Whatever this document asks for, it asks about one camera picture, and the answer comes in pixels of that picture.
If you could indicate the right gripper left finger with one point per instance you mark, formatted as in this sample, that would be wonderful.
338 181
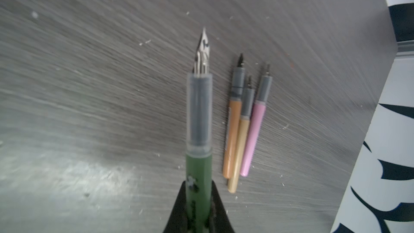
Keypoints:
178 220

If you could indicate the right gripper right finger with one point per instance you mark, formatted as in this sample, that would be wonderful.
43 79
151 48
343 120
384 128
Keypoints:
218 219

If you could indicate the tan pen ochre cap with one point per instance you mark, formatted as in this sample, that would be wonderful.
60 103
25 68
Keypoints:
243 128

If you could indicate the green pen tan cap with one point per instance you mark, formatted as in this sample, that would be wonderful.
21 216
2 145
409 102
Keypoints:
198 180

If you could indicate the pink pen purple cap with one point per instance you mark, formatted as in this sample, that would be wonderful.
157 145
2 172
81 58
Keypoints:
258 112

